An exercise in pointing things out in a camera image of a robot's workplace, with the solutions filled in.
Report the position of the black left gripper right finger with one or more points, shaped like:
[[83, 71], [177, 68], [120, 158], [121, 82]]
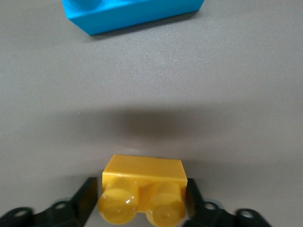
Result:
[[196, 210]]

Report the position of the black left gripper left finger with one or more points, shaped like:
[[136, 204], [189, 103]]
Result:
[[82, 208]]

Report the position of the yellow two-stud block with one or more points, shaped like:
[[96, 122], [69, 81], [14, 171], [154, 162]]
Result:
[[142, 172]]

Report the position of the blue three-stud block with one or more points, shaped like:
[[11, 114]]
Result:
[[132, 14]]

